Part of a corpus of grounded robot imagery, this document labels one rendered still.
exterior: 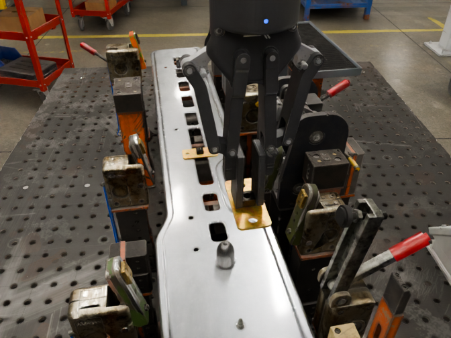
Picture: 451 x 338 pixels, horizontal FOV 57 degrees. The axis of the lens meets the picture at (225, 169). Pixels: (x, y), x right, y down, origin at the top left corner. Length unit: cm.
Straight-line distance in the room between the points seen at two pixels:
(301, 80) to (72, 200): 110
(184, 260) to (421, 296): 65
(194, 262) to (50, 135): 113
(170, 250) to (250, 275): 15
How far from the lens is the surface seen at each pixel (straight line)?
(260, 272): 73
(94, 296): 68
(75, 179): 149
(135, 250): 79
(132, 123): 128
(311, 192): 73
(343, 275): 61
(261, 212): 46
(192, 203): 86
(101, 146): 163
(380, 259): 64
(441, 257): 125
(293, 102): 40
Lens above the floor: 157
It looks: 37 degrees down
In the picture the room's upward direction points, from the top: straight up
